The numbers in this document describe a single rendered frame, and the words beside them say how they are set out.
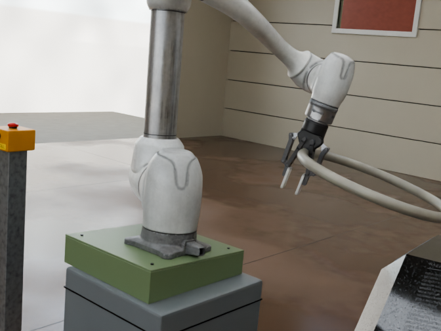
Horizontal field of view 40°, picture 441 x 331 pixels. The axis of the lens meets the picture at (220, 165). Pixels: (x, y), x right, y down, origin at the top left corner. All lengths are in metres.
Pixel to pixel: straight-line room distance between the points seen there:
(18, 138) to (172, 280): 1.01
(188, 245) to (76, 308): 0.37
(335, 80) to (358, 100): 7.37
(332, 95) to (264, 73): 8.34
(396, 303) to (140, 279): 0.84
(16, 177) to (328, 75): 1.24
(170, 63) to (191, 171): 0.35
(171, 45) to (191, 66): 8.24
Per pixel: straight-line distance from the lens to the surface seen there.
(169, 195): 1.61
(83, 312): 1.74
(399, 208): 1.63
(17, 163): 2.40
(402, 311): 1.98
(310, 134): 1.87
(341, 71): 1.83
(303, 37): 9.75
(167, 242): 1.64
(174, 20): 1.81
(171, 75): 1.80
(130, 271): 1.57
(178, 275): 1.59
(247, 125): 10.37
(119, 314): 1.62
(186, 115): 10.07
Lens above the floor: 1.42
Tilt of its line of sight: 10 degrees down
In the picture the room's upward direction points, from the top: 5 degrees clockwise
